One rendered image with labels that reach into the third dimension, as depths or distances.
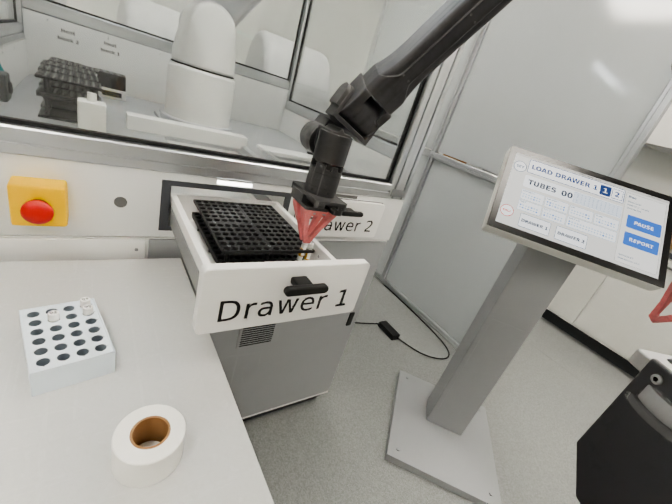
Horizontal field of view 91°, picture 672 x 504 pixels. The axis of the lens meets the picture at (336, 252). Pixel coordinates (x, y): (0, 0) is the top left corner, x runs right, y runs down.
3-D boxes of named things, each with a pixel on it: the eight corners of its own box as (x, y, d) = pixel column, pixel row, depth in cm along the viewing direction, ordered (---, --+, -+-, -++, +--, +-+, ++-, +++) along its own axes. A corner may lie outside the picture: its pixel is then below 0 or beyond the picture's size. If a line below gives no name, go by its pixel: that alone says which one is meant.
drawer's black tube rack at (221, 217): (306, 278, 67) (315, 250, 64) (218, 284, 57) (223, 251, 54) (265, 229, 83) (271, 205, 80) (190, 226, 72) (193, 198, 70)
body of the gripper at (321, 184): (313, 210, 55) (326, 167, 52) (289, 189, 62) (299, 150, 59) (345, 214, 58) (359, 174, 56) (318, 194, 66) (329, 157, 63)
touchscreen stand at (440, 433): (498, 515, 123) (699, 286, 82) (384, 458, 129) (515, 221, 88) (482, 411, 168) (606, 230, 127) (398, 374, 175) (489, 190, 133)
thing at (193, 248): (343, 301, 64) (353, 274, 62) (204, 318, 49) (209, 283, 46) (266, 214, 92) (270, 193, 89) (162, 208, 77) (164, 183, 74)
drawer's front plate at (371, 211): (374, 237, 105) (386, 205, 101) (293, 236, 88) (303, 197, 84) (370, 235, 106) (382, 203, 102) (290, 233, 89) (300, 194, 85)
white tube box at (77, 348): (115, 372, 45) (115, 351, 44) (31, 397, 39) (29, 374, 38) (94, 317, 52) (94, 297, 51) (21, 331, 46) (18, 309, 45)
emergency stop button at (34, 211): (54, 226, 54) (52, 203, 53) (20, 225, 52) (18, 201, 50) (55, 218, 56) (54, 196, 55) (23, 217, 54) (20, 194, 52)
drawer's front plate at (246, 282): (352, 312, 64) (371, 263, 60) (194, 336, 47) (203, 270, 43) (347, 306, 66) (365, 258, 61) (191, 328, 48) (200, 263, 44)
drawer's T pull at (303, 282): (327, 293, 52) (330, 286, 52) (285, 298, 48) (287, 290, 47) (316, 280, 55) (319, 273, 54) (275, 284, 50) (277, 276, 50)
